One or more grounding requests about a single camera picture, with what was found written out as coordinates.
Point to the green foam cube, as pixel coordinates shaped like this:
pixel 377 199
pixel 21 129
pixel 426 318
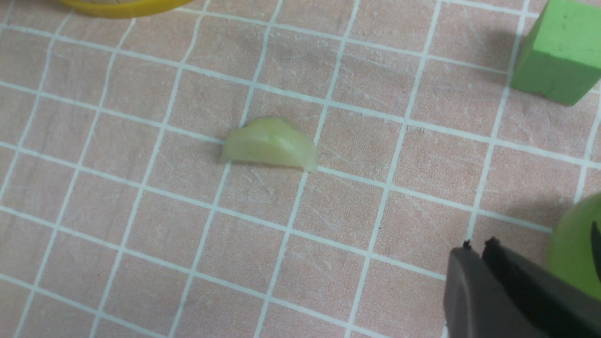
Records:
pixel 561 55

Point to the bamboo steamer tray yellow rim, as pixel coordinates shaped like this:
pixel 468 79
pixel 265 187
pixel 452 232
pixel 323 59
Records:
pixel 123 9

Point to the pale green dumpling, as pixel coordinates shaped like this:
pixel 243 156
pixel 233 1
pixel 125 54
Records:
pixel 273 141

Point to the pink checkered tablecloth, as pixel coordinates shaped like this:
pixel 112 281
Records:
pixel 119 221

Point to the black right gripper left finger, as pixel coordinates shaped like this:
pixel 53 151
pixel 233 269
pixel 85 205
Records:
pixel 477 306

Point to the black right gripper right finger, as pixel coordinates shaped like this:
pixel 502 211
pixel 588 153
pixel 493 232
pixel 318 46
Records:
pixel 550 304

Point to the green toy watermelon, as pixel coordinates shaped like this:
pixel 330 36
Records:
pixel 573 253

